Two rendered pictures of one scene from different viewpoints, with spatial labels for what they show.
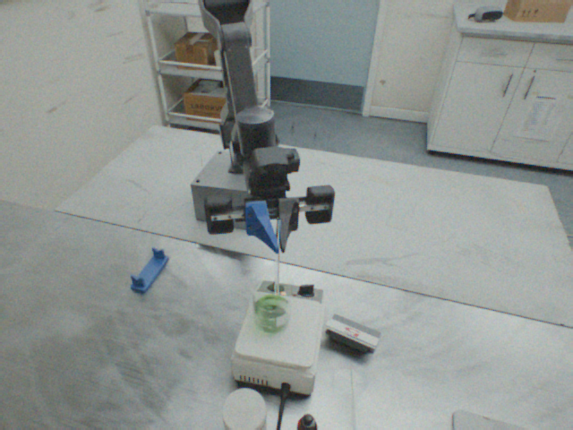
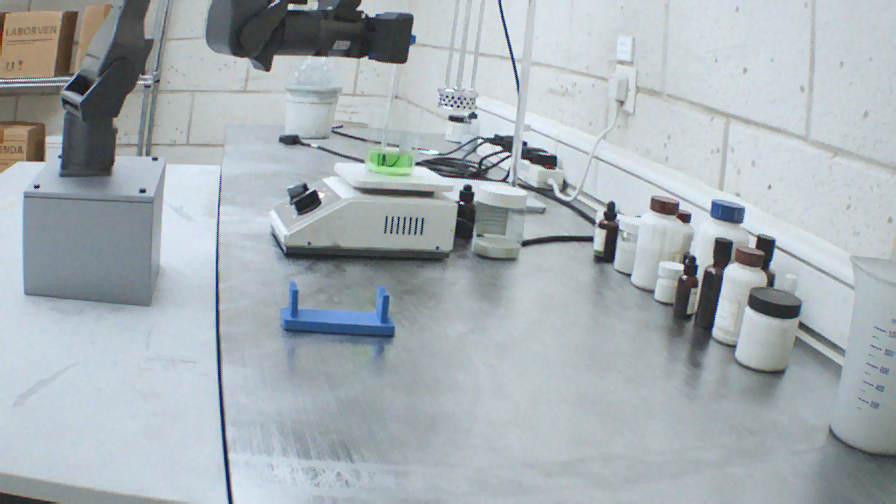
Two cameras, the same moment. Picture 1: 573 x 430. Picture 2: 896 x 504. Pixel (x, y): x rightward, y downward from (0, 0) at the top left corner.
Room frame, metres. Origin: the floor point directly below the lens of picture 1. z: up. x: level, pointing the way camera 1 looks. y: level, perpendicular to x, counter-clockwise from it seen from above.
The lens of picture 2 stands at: (0.89, 0.95, 1.16)
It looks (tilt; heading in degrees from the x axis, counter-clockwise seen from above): 13 degrees down; 237
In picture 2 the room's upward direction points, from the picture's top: 7 degrees clockwise
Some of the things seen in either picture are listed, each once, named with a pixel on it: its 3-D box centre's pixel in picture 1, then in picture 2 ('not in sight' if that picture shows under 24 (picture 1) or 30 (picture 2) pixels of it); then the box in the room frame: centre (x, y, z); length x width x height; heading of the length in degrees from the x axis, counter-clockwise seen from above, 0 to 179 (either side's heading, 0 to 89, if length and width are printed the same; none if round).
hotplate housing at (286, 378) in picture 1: (282, 329); (366, 211); (0.39, -0.02, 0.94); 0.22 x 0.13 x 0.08; 168
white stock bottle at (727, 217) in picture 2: not in sight; (721, 257); (0.10, 0.31, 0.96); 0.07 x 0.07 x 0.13
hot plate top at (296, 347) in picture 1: (279, 327); (391, 176); (0.36, -0.01, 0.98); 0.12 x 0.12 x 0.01; 78
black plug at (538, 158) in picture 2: not in sight; (538, 158); (-0.17, -0.42, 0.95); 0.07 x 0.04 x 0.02; 163
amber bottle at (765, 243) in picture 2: not in sight; (758, 283); (0.10, 0.38, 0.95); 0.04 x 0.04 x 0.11
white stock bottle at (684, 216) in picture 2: not in sight; (677, 242); (0.03, 0.16, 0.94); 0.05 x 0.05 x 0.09
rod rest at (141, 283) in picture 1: (149, 267); (337, 307); (0.55, 0.25, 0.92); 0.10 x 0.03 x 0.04; 163
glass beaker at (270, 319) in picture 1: (270, 304); (392, 142); (0.37, 0.00, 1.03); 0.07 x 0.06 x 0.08; 70
